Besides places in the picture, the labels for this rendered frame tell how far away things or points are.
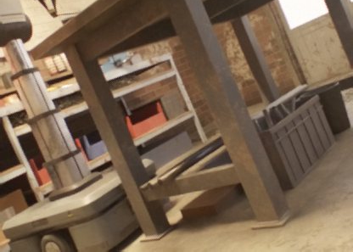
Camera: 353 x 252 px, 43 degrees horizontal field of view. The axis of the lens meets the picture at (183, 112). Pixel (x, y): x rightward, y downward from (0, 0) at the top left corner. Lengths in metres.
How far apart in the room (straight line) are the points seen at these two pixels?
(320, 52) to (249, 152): 3.43
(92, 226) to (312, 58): 3.42
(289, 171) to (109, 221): 0.75
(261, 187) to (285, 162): 0.32
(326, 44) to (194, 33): 3.41
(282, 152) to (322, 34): 3.08
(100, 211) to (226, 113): 0.76
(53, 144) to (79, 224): 0.43
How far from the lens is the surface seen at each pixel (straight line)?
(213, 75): 1.39
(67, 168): 2.15
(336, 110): 2.31
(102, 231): 1.89
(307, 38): 4.79
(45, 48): 1.78
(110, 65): 3.45
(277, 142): 1.72
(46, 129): 2.17
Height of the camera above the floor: 0.51
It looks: 3 degrees down
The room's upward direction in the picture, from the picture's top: 23 degrees counter-clockwise
